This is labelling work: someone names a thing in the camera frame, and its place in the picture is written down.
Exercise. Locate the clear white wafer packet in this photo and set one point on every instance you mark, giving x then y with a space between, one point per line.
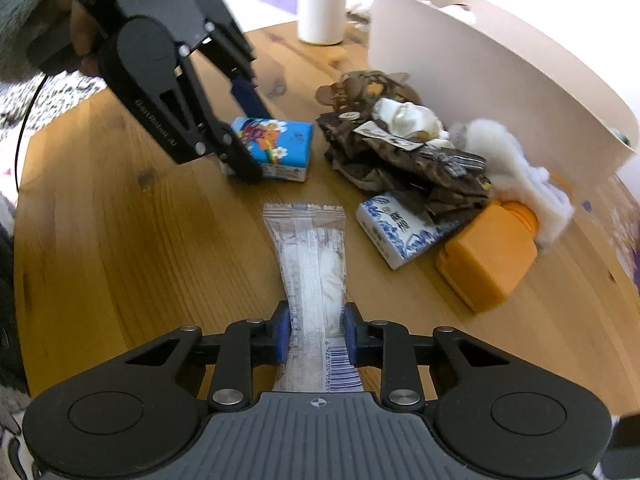
310 260

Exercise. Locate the orange plastic bottle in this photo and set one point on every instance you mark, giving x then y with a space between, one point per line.
490 255

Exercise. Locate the white fluffy plush toy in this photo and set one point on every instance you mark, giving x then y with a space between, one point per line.
515 165

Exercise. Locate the brown hair claw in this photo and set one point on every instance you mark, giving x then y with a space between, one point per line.
360 87

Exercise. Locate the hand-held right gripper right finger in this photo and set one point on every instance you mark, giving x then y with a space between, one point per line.
350 332

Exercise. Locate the white thermos bottle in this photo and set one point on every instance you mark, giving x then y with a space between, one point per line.
322 5

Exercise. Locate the white blue patterned tissue pack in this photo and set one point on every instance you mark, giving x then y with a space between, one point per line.
400 230

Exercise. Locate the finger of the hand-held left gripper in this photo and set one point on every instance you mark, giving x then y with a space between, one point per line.
235 152
247 95

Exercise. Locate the beige plastic bin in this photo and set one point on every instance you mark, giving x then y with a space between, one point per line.
500 70

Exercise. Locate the wooden desktop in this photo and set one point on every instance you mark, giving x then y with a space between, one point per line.
125 240

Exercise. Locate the blue cartoon tissue packet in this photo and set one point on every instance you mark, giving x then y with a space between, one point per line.
280 145

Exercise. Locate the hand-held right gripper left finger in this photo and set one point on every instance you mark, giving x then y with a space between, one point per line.
281 332

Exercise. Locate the person's left hand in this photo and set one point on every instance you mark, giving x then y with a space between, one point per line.
81 25

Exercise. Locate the leopard print cloth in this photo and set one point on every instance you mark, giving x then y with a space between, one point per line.
55 100

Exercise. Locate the brown printed cloth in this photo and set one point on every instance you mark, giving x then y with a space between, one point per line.
400 165

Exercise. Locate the person's left forearm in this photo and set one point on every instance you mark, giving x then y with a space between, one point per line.
25 5

